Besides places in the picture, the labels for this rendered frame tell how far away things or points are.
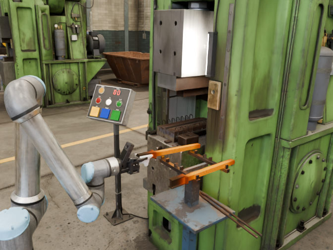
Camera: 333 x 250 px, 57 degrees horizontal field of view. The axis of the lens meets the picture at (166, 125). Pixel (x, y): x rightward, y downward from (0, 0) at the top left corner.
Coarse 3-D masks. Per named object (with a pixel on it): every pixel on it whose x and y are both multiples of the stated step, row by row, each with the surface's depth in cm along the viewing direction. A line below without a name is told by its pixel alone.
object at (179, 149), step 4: (192, 144) 183; (196, 144) 183; (200, 144) 184; (168, 148) 173; (172, 148) 174; (176, 148) 174; (180, 148) 175; (184, 148) 177; (188, 148) 179; (192, 148) 181; (144, 152) 163; (148, 152) 164; (152, 152) 164; (156, 152) 164; (160, 152) 167; (164, 152) 169; (168, 152) 171; (172, 152) 173; (156, 156) 165
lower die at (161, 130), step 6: (186, 120) 239; (192, 120) 236; (162, 126) 219; (186, 126) 220; (192, 126) 220; (198, 126) 221; (204, 126) 225; (162, 132) 219; (168, 132) 213; (174, 132) 208; (180, 132) 212; (186, 132) 215; (168, 138) 214; (174, 138) 210
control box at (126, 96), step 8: (96, 88) 251; (104, 88) 248; (112, 88) 245; (120, 88) 242; (96, 96) 249; (104, 96) 246; (112, 96) 243; (120, 96) 240; (128, 96) 237; (96, 104) 247; (104, 104) 244; (112, 104) 241; (128, 104) 237; (88, 112) 248; (128, 112) 239; (96, 120) 251; (104, 120) 240; (112, 120) 237; (120, 120) 234
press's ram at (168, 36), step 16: (160, 16) 199; (176, 16) 187; (192, 16) 186; (208, 16) 194; (160, 32) 202; (176, 32) 189; (192, 32) 189; (160, 48) 205; (176, 48) 192; (192, 48) 192; (160, 64) 208; (176, 64) 194; (192, 64) 196
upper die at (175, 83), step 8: (160, 80) 211; (168, 80) 204; (176, 80) 198; (184, 80) 202; (192, 80) 206; (200, 80) 211; (208, 80) 215; (168, 88) 205; (176, 88) 199; (184, 88) 204; (192, 88) 208
